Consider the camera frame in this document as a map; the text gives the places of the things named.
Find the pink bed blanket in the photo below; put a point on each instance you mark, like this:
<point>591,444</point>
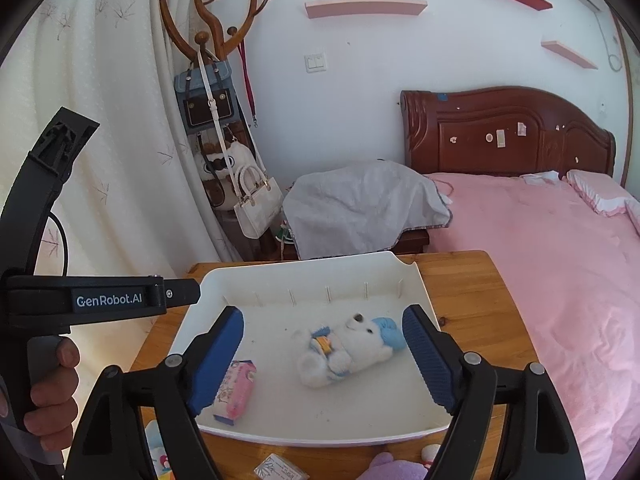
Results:
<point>574,276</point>

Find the round wooden table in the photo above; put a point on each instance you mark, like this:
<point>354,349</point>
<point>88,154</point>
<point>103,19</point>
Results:
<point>468,294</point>

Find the wooden coat rack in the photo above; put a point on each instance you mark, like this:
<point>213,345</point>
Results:
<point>216,44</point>

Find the small pink wall shelf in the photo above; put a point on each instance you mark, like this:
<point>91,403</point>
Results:
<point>568,53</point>

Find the grey cloth over nightstand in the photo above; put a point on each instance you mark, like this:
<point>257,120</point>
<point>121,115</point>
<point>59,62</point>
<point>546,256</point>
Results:
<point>361,208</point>

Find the brown white plush bag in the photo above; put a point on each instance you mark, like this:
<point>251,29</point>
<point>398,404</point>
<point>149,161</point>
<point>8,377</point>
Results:
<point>217,173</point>

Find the blue denim handbag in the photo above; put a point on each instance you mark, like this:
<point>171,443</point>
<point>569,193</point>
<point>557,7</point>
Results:
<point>192,96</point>

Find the purple round plush toy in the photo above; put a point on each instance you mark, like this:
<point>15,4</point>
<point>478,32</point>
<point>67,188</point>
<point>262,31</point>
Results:
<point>384,466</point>

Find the small white carton box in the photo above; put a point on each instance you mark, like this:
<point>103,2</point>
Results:
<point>275,467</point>

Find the dark wooden headboard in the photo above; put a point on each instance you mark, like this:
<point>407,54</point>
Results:
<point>501,131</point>

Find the person's left hand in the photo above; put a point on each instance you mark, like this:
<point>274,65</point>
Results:
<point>51,422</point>

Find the white handbag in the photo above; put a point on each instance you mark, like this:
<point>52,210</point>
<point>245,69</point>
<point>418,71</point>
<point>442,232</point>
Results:
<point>260,201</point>

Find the white wall light switch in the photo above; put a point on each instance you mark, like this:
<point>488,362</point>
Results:
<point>315,63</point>

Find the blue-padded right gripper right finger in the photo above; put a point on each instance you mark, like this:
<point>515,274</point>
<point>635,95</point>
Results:
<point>537,441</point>

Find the pink pillow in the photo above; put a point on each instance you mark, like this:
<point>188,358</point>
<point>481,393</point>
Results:
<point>604,195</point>

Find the white plastic storage bin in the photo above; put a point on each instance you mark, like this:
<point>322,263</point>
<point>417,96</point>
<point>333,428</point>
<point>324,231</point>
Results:
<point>386,403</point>

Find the white bear plush blue scarf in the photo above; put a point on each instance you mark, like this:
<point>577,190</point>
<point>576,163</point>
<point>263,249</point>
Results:
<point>333,353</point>

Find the pink tissue packet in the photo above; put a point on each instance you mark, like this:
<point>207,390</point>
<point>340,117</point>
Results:
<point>234,392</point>

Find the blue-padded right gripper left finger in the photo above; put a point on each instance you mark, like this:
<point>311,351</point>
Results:
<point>110,440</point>

